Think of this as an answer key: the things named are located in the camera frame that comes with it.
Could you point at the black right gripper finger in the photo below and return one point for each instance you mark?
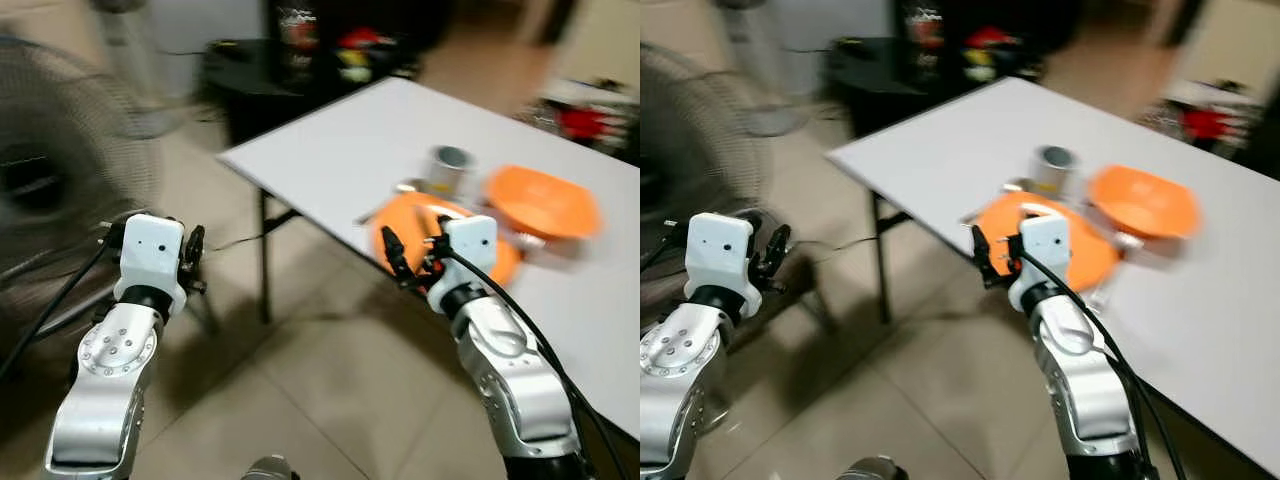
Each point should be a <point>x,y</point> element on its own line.
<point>395,255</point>
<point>985,255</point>

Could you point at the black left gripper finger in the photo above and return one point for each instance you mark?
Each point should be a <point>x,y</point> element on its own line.
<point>777,246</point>
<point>195,243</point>

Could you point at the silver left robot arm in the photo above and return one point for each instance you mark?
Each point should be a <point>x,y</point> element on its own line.
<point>110,360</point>
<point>680,370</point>

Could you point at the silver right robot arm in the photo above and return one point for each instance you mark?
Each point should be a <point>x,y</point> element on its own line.
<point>510,370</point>
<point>1085,380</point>

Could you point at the orange plastic plate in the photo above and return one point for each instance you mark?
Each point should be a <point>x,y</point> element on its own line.
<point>410,215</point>
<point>1090,250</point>

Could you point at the grey ceramic mug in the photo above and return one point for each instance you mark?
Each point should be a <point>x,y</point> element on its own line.
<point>1055,178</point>
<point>448,178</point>

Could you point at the orange plastic bowl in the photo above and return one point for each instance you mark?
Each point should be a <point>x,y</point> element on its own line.
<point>1145,200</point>
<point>545,205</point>

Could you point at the grey robot leg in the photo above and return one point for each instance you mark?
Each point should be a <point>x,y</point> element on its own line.
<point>870,468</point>
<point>270,468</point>

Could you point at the pile of red black clothes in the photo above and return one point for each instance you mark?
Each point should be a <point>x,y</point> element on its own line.
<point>1205,122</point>
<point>585,122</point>

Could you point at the black bottle with red print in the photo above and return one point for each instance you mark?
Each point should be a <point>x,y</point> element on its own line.
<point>297,45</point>
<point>925,42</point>

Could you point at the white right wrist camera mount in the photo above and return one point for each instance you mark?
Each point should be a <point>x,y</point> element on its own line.
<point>468,250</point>
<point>1045,250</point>

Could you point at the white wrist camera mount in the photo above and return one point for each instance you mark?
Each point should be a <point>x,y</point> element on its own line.
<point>1045,250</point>
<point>468,250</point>
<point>720,250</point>
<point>150,250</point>

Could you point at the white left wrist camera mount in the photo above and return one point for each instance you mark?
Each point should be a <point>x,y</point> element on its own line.
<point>720,250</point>
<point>150,250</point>

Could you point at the black table leg frame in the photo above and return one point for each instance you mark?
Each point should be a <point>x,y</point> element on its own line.
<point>882,260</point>
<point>264,260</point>

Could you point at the grey pedestal stand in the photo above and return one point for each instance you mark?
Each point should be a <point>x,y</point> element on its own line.
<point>140,60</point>
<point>765,60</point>

